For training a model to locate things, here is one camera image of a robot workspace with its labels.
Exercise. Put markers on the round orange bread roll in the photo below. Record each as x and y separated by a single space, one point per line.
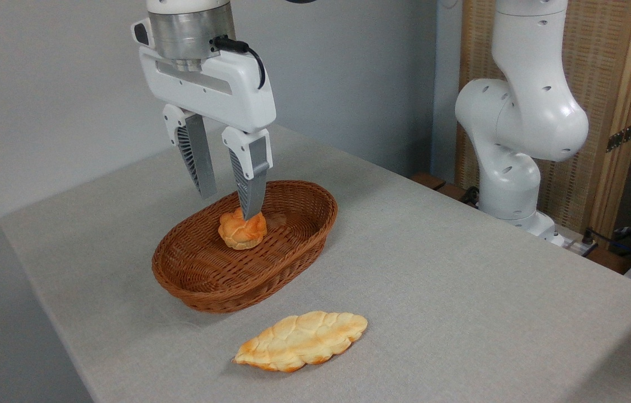
243 232

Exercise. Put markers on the long braided bread loaf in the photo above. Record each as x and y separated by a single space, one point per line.
301 341

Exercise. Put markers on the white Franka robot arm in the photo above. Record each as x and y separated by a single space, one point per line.
522 112

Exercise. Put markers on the black clamp at robot base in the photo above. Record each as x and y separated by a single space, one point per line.
470 195

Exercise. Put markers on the brown wicker oval basket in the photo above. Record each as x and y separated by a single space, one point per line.
209 274

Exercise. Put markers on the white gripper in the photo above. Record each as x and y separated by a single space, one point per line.
220 98

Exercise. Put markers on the dark metal screen hinge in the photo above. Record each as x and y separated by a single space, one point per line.
623 136

